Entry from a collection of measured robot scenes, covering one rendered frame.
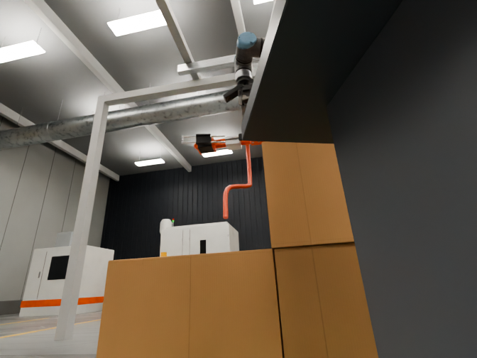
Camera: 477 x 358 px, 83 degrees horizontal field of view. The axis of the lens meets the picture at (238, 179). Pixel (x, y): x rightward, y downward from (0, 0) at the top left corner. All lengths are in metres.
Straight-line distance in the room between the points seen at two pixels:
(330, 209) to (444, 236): 0.66
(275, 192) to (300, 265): 0.25
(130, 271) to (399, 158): 0.92
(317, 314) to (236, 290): 0.25
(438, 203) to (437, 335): 0.12
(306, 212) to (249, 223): 11.09
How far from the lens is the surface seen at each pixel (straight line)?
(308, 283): 0.91
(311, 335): 0.92
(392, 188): 0.35
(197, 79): 4.12
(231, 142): 1.25
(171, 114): 7.60
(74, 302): 3.82
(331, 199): 0.95
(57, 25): 7.87
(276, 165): 0.99
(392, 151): 0.35
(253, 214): 12.11
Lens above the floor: 0.43
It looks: 22 degrees up
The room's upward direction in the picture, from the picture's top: 3 degrees counter-clockwise
